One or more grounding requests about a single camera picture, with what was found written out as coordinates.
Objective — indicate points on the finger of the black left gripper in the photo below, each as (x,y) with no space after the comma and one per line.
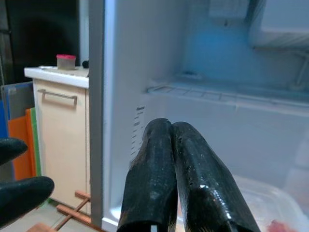
(24,195)
(12,149)

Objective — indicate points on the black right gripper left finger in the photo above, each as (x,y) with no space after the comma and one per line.
(152,181)

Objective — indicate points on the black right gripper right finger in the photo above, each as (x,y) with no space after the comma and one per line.
(205,188)

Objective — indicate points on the clear plastic meat container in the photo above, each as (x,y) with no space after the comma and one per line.
(265,200)

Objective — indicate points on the orange flat board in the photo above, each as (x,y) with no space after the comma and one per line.
(21,145)

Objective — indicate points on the green flat board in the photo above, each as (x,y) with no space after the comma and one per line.
(36,145)

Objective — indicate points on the blue flat board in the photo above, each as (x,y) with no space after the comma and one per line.
(3,116)

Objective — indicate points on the beige kitchen cabinet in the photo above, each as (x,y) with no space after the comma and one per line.
(62,145)

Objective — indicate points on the wooden slatted rack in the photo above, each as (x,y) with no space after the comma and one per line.
(72,212)

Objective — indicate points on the grey flat board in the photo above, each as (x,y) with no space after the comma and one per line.
(20,99)

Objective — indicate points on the pink lidded plastic jar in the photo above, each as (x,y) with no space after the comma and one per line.
(66,62)

